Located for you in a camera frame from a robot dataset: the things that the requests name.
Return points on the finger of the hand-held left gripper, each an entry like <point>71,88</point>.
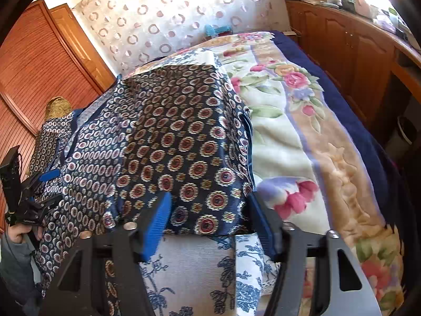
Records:
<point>49,175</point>
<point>46,200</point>

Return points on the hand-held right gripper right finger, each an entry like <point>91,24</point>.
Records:
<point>262,224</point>

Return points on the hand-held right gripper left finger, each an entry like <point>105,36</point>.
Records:
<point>157,225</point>

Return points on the navy medallion patterned garment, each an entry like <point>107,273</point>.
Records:
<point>164,138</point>

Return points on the person's left forearm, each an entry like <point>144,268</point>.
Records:
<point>13,270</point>

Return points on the person's left hand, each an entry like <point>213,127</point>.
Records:
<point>16,233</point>

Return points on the white blue floral bed sheet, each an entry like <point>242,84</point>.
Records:
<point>194,266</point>

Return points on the gold patterned pillow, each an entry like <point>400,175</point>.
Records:
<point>59,107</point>

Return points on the floral fleece blanket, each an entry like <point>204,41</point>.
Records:
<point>286,121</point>

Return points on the navy blue blanket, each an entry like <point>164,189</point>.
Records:
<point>345,105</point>

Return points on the dark round bin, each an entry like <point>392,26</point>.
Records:
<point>403,131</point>

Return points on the circle patterned sheer curtain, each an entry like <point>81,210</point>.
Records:
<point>148,23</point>

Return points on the wooden cabinet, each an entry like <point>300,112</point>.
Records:
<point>345,46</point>

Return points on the blue toy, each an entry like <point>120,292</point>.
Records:
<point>215,30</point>

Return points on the pile of small items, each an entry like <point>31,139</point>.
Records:
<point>391,19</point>

